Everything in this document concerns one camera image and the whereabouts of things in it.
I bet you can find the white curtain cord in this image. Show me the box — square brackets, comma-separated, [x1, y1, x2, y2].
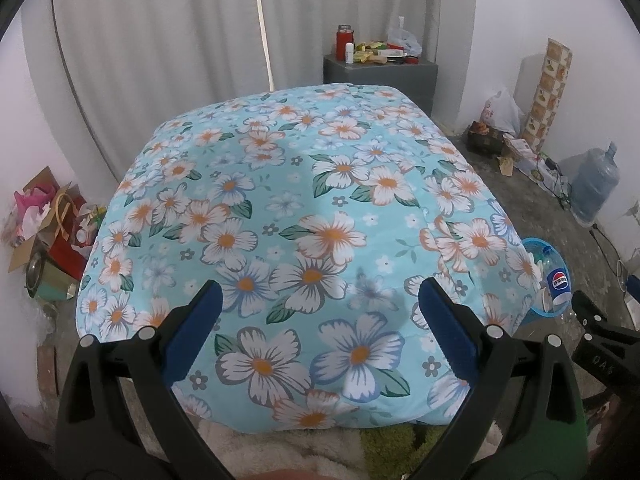
[252, 0, 276, 92]

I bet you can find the green cable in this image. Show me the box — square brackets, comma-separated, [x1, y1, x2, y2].
[535, 152, 573, 211]

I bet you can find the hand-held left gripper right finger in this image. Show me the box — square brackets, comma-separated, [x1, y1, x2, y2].
[417, 276, 588, 480]

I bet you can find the metal bowl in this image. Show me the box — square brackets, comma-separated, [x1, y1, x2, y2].
[25, 255, 49, 297]

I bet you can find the white curtain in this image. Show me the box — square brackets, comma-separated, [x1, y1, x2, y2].
[22, 0, 478, 181]

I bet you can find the pink tissue paper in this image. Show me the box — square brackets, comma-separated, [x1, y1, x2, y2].
[15, 185, 57, 223]

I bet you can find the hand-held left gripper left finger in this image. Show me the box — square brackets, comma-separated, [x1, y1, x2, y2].
[55, 280, 223, 480]

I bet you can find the patterned paper roll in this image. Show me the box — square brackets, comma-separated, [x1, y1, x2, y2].
[520, 37, 573, 153]

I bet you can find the large blue water jug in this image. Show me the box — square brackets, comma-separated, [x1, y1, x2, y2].
[570, 142, 621, 226]

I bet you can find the red gift bag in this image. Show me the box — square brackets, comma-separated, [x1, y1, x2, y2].
[47, 195, 93, 281]

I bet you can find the clear plastic bag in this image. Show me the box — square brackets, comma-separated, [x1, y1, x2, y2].
[387, 16, 423, 56]

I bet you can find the teal box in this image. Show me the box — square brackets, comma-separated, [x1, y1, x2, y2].
[32, 265, 81, 302]

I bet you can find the pile of snack packets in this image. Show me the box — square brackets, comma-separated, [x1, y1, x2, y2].
[355, 40, 406, 65]

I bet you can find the red thermos bottle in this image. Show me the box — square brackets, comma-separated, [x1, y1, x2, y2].
[336, 24, 356, 64]

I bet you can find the clear bottle with blue label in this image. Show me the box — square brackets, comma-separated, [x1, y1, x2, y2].
[542, 245, 573, 313]

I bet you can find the blue plastic basket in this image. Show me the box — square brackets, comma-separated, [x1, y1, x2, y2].
[520, 236, 576, 318]

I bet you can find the white plastic bag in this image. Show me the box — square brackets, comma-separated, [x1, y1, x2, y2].
[481, 87, 525, 136]

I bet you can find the floral blue blanket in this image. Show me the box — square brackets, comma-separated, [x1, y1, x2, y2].
[75, 82, 543, 431]

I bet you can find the open cardboard box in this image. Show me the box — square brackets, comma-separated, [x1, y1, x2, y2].
[7, 167, 71, 271]

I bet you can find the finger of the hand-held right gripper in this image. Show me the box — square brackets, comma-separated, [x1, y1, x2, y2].
[570, 290, 640, 343]

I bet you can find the black floor cable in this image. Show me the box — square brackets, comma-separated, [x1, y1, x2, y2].
[590, 222, 640, 311]

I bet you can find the white paper packet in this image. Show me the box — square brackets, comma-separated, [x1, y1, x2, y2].
[505, 137, 537, 162]

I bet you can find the grey cabinet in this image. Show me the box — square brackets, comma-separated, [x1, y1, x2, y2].
[322, 54, 440, 118]

